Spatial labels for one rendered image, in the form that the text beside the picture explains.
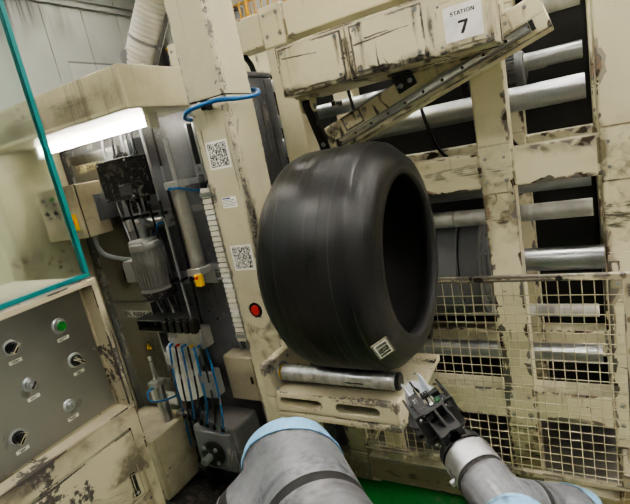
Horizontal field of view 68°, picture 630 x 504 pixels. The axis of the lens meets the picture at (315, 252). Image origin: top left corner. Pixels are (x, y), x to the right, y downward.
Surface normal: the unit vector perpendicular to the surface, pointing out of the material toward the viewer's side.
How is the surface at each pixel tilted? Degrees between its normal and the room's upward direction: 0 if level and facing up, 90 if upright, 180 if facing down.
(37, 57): 90
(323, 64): 90
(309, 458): 11
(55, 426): 90
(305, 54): 90
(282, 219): 56
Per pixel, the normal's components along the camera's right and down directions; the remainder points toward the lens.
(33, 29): 0.86, -0.06
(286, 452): -0.33, -0.91
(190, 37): -0.47, 0.29
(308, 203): -0.48, -0.39
